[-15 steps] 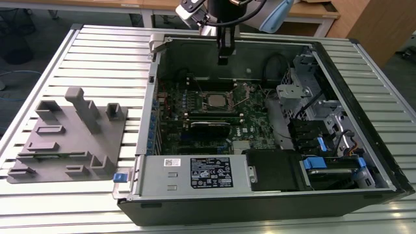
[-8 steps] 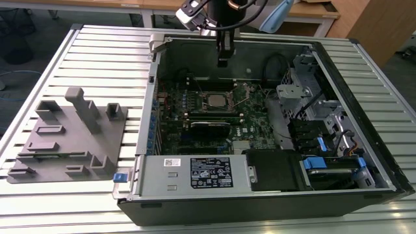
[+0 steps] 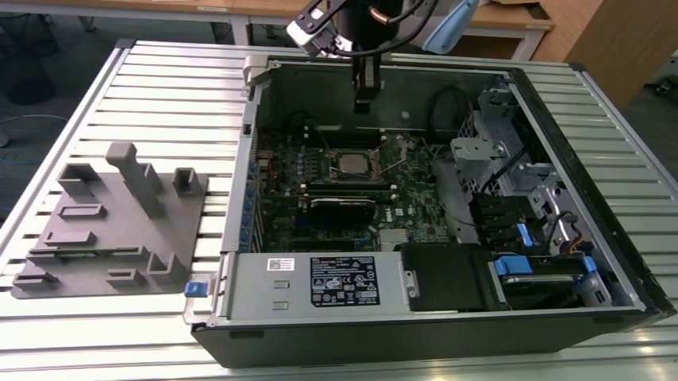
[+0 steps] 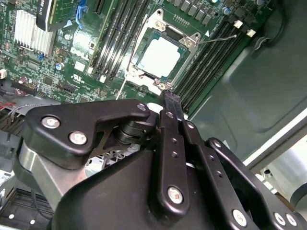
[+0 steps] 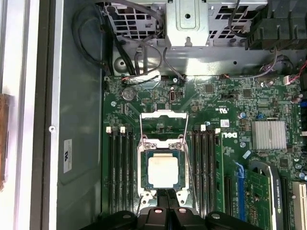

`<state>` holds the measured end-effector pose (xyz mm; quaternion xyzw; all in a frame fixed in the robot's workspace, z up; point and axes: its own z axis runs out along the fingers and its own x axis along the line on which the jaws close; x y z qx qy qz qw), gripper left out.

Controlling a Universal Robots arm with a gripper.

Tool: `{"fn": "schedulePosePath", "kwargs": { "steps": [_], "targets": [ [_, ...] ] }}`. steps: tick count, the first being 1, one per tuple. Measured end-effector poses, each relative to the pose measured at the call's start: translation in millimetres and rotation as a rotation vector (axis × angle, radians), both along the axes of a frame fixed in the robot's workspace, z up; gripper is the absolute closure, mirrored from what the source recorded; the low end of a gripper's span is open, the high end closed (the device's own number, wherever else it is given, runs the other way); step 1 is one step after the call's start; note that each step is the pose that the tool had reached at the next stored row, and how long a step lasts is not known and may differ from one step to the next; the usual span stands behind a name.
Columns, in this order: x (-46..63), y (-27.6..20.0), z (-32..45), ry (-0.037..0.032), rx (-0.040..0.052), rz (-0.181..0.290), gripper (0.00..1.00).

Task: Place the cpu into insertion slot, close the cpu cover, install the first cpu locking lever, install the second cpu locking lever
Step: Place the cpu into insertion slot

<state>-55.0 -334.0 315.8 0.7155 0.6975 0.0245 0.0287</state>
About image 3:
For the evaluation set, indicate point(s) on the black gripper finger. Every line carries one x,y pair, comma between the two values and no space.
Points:
361,95

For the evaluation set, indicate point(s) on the silver-topped CPU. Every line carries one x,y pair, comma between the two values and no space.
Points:
356,162

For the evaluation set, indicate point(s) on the CPU socket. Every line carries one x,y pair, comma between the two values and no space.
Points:
336,160

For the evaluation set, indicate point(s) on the large silver capacitor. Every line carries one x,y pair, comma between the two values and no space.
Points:
413,143

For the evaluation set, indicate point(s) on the grey case latch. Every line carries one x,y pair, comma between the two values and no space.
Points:
254,67

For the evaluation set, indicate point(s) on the silver drive cage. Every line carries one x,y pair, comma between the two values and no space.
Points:
474,148

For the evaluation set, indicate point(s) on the green motherboard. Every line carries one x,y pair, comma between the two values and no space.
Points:
418,198

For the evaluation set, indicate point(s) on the black graphics card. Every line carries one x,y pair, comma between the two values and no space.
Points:
342,214

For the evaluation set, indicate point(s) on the silver chipset heatsink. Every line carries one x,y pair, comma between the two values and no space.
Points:
394,236

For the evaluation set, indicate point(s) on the blue drive latch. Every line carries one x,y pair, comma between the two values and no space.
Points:
525,234

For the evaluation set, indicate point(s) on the wooden cabinet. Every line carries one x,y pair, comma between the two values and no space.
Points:
609,39

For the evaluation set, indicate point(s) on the black plastic shroud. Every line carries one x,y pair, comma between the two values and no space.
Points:
445,278

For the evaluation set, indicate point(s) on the hard disk in blue carrier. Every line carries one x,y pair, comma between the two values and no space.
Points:
512,265

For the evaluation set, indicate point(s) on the grey power supply unit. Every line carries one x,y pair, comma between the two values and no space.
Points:
254,293

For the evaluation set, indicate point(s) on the grey parts rack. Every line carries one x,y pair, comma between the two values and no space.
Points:
133,238

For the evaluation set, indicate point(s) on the blue case latch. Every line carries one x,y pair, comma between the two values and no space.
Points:
197,289

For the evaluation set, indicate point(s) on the black office chair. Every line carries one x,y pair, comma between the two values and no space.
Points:
29,85

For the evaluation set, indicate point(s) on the black open PC case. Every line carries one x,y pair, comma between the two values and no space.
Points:
372,349

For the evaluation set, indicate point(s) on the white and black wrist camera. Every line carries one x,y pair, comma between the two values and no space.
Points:
308,33

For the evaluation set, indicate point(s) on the wooden desk white frame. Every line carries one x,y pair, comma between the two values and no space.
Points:
222,5
504,20

